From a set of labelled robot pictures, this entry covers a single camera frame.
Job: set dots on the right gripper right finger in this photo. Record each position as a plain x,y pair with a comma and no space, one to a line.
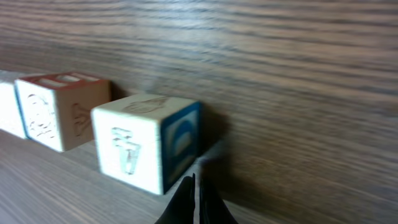
213,210

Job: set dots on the block with dog drawing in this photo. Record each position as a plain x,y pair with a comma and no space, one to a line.
56,108

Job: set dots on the block with J and A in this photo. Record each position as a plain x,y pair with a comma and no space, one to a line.
12,118

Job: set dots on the block with seven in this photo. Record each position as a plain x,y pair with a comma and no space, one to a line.
146,140

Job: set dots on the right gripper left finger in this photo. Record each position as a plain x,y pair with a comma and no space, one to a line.
181,207

